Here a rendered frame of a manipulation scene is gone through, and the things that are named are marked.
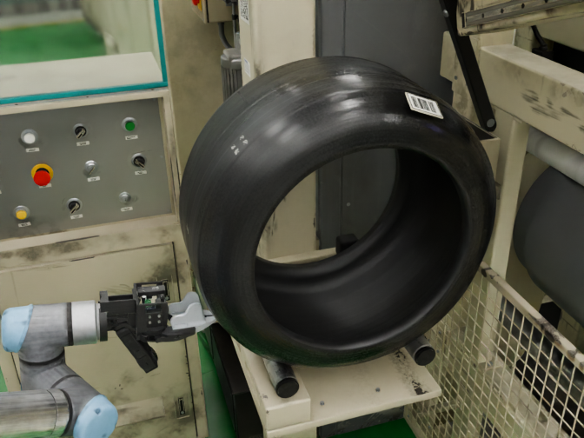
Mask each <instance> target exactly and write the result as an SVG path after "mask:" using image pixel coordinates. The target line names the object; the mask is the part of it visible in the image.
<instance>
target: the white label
mask: <svg viewBox="0 0 584 438"><path fill-rule="evenodd" d="M405 95H406V98H407V99H408V103H409V106H410V109H412V110H415V111H418V112H421V113H424V114H427V115H431V116H435V117H439V118H441V119H442V118H443V116H442V114H441V111H440V109H439V107H438V104H437V102H436V101H433V100H430V99H427V98H424V97H421V96H416V95H413V94H410V93H408V92H405Z"/></svg>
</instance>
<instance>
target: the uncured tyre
mask: <svg viewBox="0 0 584 438"><path fill-rule="evenodd" d="M238 91H240V92H241V94H242V95H243V97H244V98H245V99H246V100H247V102H248V103H247V104H246V103H245V102H244V101H243V100H242V98H241V97H240V95H239V94H238V93H237V92H238ZM405 92H408V93H410V94H413V95H416V96H421V97H424V98H427V99H430V100H433V101H436V102H437V104H438V107H439V109H440V111H441V114H442V116H443V118H442V119H441V118H439V117H435V116H431V115H427V114H424V113H421V112H418V111H415V110H412V109H410V106H409V103H408V99H407V98H406V95H405ZM244 132H245V133H246V134H247V135H248V136H249V138H250V139H251V140H252V141H251V142H250V143H249V144H248V145H247V146H246V147H245V148H244V149H243V150H242V151H241V152H240V154H239V155H238V156H237V157H236V159H235V158H234V157H233V156H232V155H231V153H230V152H229V148H230V147H231V146H232V144H233V143H234V142H235V141H236V140H237V139H238V138H239V137H240V136H241V135H242V134H243V133H244ZM367 149H395V157H396V174H395V184H394V187H393V191H392V194H391V196H390V198H389V200H388V204H387V206H386V208H385V210H383V212H382V214H381V216H380V217H379V219H378V220H377V222H376V223H375V224H374V226H373V227H372V228H371V229H370V230H369V231H368V232H367V233H366V234H365V235H364V236H363V237H362V238H361V239H360V240H358V241H357V242H356V243H354V244H353V245H351V246H350V247H349V248H347V249H345V250H343V251H342V252H340V253H338V254H336V255H333V256H331V257H329V258H326V259H323V260H320V261H317V262H309V263H302V264H286V263H279V262H272V261H269V260H266V259H263V258H261V257H259V256H257V255H256V251H257V248H258V244H259V242H260V239H261V236H262V232H263V231H264V228H265V226H266V224H267V222H268V220H269V218H270V217H271V216H272V214H273V212H274V211H275V209H276V208H277V206H278V205H279V203H280V202H281V201H282V199H283V198H284V197H285V196H286V195H287V194H288V193H289V192H290V191H291V190H292V189H293V188H294V187H295V186H296V185H297V184H298V183H299V182H300V181H302V180H303V179H304V178H305V177H307V176H308V175H310V174H311V173H313V172H314V171H316V170H317V169H319V168H320V167H322V166H323V165H325V164H327V163H330V162H332V161H334V160H335V159H338V158H340V157H343V156H346V155H349V154H352V153H355V152H359V151H363V150H367ZM495 211H496V189H495V181H494V173H493V170H492V166H491V163H490V161H489V159H488V155H487V153H486V151H485V149H484V148H483V146H482V144H481V142H480V140H479V138H478V137H477V135H476V134H475V132H474V130H473V129H472V128H471V126H470V125H469V123H468V122H467V121H466V120H465V118H464V117H463V116H462V115H461V114H460V113H459V112H458V111H457V110H456V109H454V108H453V107H452V106H451V105H449V104H448V103H446V102H445V101H443V100H442V99H440V98H439V97H438V96H436V95H434V94H433V93H431V92H429V91H428V90H426V89H424V88H423V87H422V86H420V85H418V84H417V83H415V82H413V81H411V80H410V79H408V78H407V77H405V76H404V75H402V74H400V73H399V72H397V71H395V70H393V69H391V68H389V67H387V66H385V65H383V64H380V63H376V62H373V61H370V60H367V59H362V58H358V57H351V56H319V57H312V58H306V59H302V60H298V61H294V62H291V63H286V64H284V65H281V66H278V67H276V68H274V69H272V70H269V71H267V72H265V73H263V74H261V75H260V76H258V77H256V78H254V79H253V80H251V81H249V82H248V83H246V84H245V85H243V86H242V87H241V88H240V89H239V90H237V91H236V92H235V93H234V94H232V95H231V96H230V97H229V98H228V99H227V100H226V101H225V102H224V103H223V104H222V105H221V106H220V107H219V108H218V109H217V110H216V112H215V113H214V114H213V115H212V117H211V118H210V119H209V120H208V121H207V123H206V124H205V126H204V127H203V129H202V131H201V132H200V134H199V136H198V137H197V139H196V141H195V144H194V146H193V148H192V150H191V152H190V154H189V158H188V161H187V163H186V166H185V169H184V172H183V176H182V183H181V188H180V195H179V218H180V225H181V231H182V237H183V240H184V243H185V246H186V249H187V251H188V254H189V259H190V262H191V265H192V268H193V270H194V273H195V277H196V281H197V284H198V287H199V289H200V292H201V294H202V298H203V300H204V301H205V303H206V305H207V307H208V308H209V311H210V312H211V314H212V315H213V316H214V317H215V319H216V320H217V321H218V322H219V323H220V325H221V326H222V327H223V328H224V329H225V330H226V331H227V332H228V333H229V334H230V335H231V336H232V337H233V338H234V339H235V340H236V341H238V342H239V343H240V344H242V345H243V347H245V348H247V349H248V350H250V351H251V352H253V353H255V354H257V355H259V356H261V357H263V358H265V359H267V360H270V361H272V362H277V363H280V364H283V365H287V366H291V367H297V368H339V367H344V366H350V365H355V364H359V363H363V362H369V361H372V360H374V359H377V358H380V357H383V356H385V355H388V354H391V353H393V352H395V351H396V350H398V349H400V348H403V347H405V346H406V345H408V344H410V343H411V342H413V341H414V340H416V339H417V338H419V337H420V336H422V335H424V334H425V333H426V332H428V331H429V330H430V329H431V328H432V327H433V326H434V325H435V324H436V323H438V322H439V321H440V320H441V319H442V318H443V317H444V316H445V315H446V314H447V313H448V312H449V311H450V310H451V309H452V308H453V306H454V305H455V304H456V303H457V302H458V301H459V300H460V299H461V297H462V296H463V294H464V293H465V291H466V290H467V288H468V286H469V285H470V283H471V282H472V281H473V279H474V277H475V274H476V272H477V270H478V268H479V267H480V265H481V262H482V260H483V257H484V255H485V254H486V251H487V248H488V245H489V242H490V238H491V235H492V232H493V228H494V219H495ZM187 221H188V224H189V237H188V235H187V232H186V222H187Z"/></svg>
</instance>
